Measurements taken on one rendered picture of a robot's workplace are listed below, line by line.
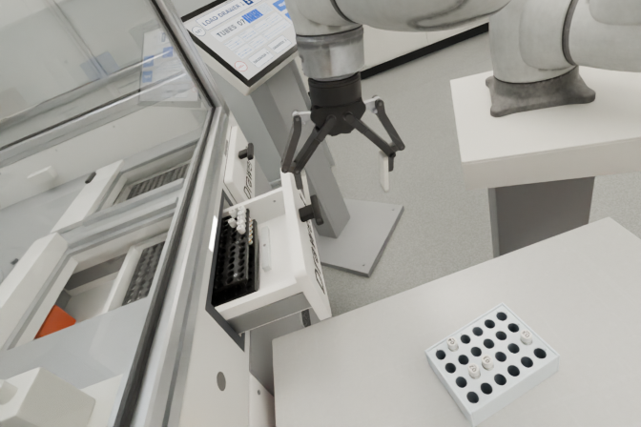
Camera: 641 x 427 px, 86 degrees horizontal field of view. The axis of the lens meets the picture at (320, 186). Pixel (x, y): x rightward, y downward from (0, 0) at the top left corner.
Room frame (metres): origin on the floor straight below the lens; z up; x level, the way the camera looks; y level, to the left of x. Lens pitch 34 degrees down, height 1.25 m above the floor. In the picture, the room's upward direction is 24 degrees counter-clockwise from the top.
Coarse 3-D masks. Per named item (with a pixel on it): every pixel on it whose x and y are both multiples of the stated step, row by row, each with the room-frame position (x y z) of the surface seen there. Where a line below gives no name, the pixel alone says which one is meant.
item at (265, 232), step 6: (264, 228) 0.55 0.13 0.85; (264, 234) 0.53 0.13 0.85; (264, 240) 0.51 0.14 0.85; (264, 246) 0.49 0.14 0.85; (270, 246) 0.50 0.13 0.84; (264, 252) 0.48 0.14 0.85; (270, 252) 0.48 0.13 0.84; (264, 258) 0.46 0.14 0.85; (270, 258) 0.46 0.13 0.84; (264, 264) 0.45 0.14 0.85; (270, 264) 0.45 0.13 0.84; (264, 270) 0.44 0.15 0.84
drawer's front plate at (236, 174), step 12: (240, 132) 0.92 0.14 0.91; (240, 144) 0.85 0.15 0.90; (228, 156) 0.75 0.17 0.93; (228, 168) 0.69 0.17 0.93; (240, 168) 0.74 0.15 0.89; (252, 168) 0.84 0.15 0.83; (228, 180) 0.64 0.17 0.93; (240, 180) 0.69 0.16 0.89; (252, 180) 0.77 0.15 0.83; (240, 192) 0.65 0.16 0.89; (252, 192) 0.72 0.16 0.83
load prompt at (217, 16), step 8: (240, 0) 1.43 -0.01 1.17; (248, 0) 1.44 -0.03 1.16; (256, 0) 1.45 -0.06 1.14; (224, 8) 1.37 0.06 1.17; (232, 8) 1.38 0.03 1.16; (240, 8) 1.39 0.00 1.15; (248, 8) 1.40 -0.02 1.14; (208, 16) 1.31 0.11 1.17; (216, 16) 1.32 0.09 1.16; (224, 16) 1.33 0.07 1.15; (232, 16) 1.34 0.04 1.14; (200, 24) 1.27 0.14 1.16; (208, 24) 1.28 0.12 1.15; (216, 24) 1.29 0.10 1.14
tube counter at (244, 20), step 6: (258, 6) 1.43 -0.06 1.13; (264, 6) 1.44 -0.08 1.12; (246, 12) 1.38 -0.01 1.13; (252, 12) 1.39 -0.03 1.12; (258, 12) 1.40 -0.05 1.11; (264, 12) 1.41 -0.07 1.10; (240, 18) 1.35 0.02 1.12; (246, 18) 1.36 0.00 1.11; (252, 18) 1.37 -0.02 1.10; (258, 18) 1.38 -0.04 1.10; (240, 24) 1.32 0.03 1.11; (246, 24) 1.33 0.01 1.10
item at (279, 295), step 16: (272, 192) 0.58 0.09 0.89; (256, 208) 0.58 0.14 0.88; (272, 208) 0.58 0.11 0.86; (272, 224) 0.56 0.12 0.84; (272, 240) 0.52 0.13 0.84; (288, 240) 0.50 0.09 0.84; (272, 256) 0.47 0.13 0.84; (288, 256) 0.46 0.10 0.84; (272, 272) 0.44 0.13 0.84; (288, 272) 0.42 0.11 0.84; (272, 288) 0.35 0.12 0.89; (288, 288) 0.34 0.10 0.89; (224, 304) 0.35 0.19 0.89; (240, 304) 0.34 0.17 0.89; (256, 304) 0.34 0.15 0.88; (272, 304) 0.34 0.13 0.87; (288, 304) 0.34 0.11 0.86; (304, 304) 0.34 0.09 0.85; (240, 320) 0.34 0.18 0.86; (256, 320) 0.34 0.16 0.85; (272, 320) 0.34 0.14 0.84
